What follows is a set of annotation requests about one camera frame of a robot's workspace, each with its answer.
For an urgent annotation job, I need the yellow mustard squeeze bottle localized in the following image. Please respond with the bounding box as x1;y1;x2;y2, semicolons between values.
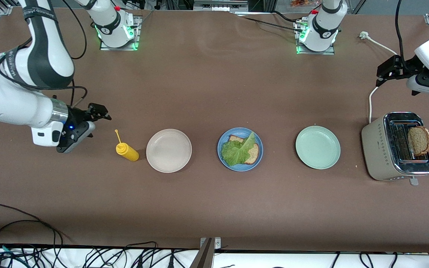
114;129;140;162

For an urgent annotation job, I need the green lettuce leaf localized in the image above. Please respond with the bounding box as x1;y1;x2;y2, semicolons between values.
221;131;256;167

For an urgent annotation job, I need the brown bread slice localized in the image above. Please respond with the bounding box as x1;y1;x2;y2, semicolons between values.
407;126;429;156
229;135;260;165

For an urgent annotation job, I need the beige plate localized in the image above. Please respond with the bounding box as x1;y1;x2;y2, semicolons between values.
146;129;192;173

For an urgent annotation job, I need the light green plate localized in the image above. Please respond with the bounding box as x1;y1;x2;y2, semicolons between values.
295;126;341;170

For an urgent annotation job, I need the blue plate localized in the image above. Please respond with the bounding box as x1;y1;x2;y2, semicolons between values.
217;127;264;172

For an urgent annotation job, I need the beige and chrome toaster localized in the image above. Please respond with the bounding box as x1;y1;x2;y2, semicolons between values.
361;112;429;186

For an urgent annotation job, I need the grey metal box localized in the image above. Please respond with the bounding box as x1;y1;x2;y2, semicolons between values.
193;0;248;12

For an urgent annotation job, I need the white toaster power cable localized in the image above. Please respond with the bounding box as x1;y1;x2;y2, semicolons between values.
360;32;399;124

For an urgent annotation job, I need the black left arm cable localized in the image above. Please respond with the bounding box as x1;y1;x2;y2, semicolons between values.
395;0;414;71

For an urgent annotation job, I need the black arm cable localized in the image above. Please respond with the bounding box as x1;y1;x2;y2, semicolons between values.
62;0;88;60
395;0;414;71

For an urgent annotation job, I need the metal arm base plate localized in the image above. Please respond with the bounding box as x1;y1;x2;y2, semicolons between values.
99;15;143;51
295;17;336;55

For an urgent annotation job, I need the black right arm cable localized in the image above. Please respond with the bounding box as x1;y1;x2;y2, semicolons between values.
62;0;88;60

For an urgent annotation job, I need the black cable on table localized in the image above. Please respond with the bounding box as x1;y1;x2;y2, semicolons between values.
233;11;304;34

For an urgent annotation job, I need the aluminium table bracket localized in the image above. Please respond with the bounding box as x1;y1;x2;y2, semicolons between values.
189;237;222;268

